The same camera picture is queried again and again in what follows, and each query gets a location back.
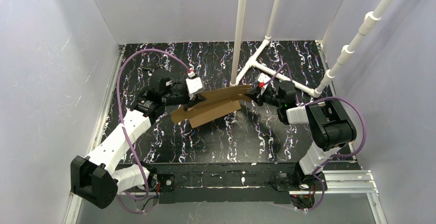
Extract brown cardboard box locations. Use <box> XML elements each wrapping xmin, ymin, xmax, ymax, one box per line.
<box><xmin>171</xmin><ymin>85</ymin><xmax>251</xmax><ymax>128</ymax></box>

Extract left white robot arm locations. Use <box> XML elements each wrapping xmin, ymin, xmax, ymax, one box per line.
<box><xmin>70</xmin><ymin>69</ymin><xmax>205</xmax><ymax>209</ymax></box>

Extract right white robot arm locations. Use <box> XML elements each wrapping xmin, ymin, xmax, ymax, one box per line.
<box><xmin>245</xmin><ymin>81</ymin><xmax>357</xmax><ymax>184</ymax></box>

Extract black pliers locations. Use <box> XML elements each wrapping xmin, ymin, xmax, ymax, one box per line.
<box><xmin>139</xmin><ymin>64</ymin><xmax>165</xmax><ymax>76</ymax></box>

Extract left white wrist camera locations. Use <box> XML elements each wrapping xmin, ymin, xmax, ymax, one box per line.
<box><xmin>186</xmin><ymin>77</ymin><xmax>204</xmax><ymax>96</ymax></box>

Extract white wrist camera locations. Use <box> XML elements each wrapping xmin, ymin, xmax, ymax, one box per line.
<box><xmin>186</xmin><ymin>77</ymin><xmax>204</xmax><ymax>96</ymax></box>
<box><xmin>256</xmin><ymin>73</ymin><xmax>271</xmax><ymax>88</ymax></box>

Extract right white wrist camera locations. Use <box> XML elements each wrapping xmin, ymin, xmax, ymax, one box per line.
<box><xmin>256</xmin><ymin>73</ymin><xmax>271</xmax><ymax>88</ymax></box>

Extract white PVC pipe frame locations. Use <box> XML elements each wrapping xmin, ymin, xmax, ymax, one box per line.
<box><xmin>231</xmin><ymin>0</ymin><xmax>332</xmax><ymax>95</ymax></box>

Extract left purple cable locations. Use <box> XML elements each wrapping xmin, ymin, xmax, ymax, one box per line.
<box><xmin>116</xmin><ymin>48</ymin><xmax>195</xmax><ymax>215</ymax></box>

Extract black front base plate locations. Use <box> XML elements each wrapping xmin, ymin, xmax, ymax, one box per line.
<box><xmin>124</xmin><ymin>161</ymin><xmax>336</xmax><ymax>206</ymax></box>

